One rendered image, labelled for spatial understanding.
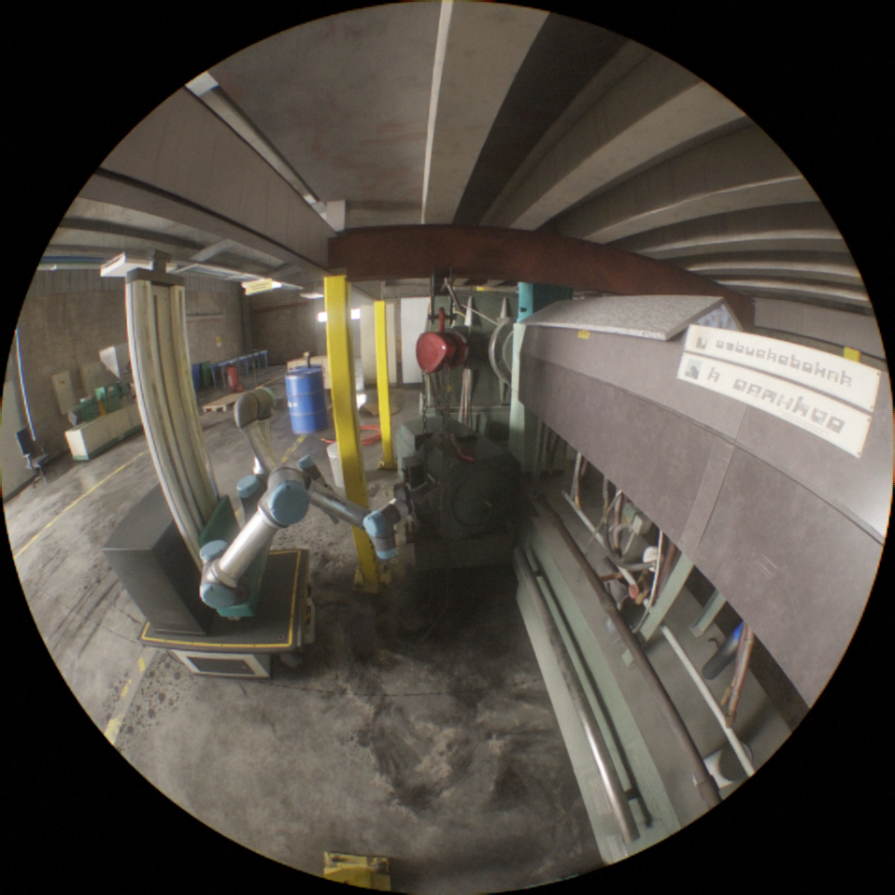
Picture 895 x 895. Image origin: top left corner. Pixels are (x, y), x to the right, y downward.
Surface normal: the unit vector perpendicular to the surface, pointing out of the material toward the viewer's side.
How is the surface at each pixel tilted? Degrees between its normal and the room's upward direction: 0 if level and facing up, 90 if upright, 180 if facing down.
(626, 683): 0
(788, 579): 90
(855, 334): 90
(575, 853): 0
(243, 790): 0
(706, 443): 90
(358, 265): 90
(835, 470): 78
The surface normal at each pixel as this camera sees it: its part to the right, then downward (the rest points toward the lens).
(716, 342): -0.98, -0.15
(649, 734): 0.00, -0.92
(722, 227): -0.99, 0.04
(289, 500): 0.61, 0.22
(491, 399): 0.10, 0.38
